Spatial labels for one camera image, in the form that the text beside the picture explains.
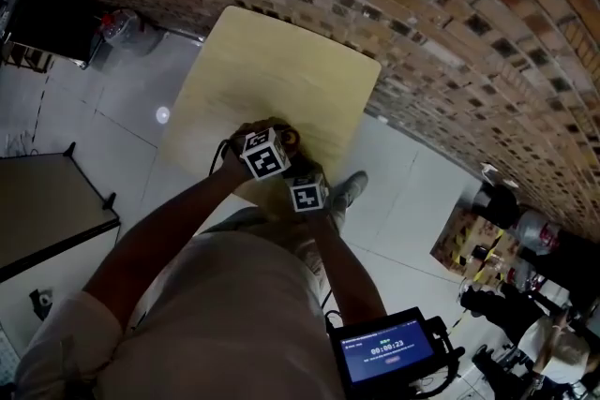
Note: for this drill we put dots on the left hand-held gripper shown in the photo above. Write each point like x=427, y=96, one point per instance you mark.
x=265, y=157

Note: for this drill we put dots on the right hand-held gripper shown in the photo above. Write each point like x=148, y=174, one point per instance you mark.
x=308, y=194

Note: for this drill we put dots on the small yellow orange object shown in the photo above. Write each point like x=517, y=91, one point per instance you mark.
x=294, y=140

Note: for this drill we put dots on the person's right forearm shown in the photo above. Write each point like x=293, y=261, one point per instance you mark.
x=347, y=267

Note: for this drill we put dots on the person's left forearm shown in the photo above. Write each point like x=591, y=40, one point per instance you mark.
x=164, y=239

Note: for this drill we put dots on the person's left hand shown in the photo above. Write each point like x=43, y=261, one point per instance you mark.
x=255, y=126

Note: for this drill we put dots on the person's beige trousers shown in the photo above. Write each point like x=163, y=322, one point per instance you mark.
x=340, y=206

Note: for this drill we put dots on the person's grey shoe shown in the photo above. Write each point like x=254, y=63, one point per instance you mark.
x=354, y=182

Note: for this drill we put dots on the person's beige shirt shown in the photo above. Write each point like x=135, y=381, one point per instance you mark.
x=225, y=323

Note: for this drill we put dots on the cardboard boxes with striped tape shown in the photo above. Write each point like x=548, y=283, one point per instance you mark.
x=469, y=239

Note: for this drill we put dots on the black monitor with blue screen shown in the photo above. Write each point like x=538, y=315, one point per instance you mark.
x=386, y=349

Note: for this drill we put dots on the clear plastic bag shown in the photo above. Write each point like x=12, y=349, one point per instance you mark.
x=131, y=33

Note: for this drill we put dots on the small white box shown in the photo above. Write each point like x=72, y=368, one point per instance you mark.
x=490, y=171

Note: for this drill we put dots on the black round bin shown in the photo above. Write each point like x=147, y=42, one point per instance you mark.
x=499, y=206

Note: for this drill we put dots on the clear water jug red label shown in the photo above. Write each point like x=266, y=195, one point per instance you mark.
x=539, y=234

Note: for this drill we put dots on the dark brown cabinet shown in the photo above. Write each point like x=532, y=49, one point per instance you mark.
x=51, y=19

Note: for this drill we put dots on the low wooden shelf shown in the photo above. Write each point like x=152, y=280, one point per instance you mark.
x=28, y=56

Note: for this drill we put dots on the black clamp with white roll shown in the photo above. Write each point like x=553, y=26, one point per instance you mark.
x=42, y=299

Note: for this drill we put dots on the grey table with black frame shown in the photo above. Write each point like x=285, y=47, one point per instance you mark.
x=47, y=206

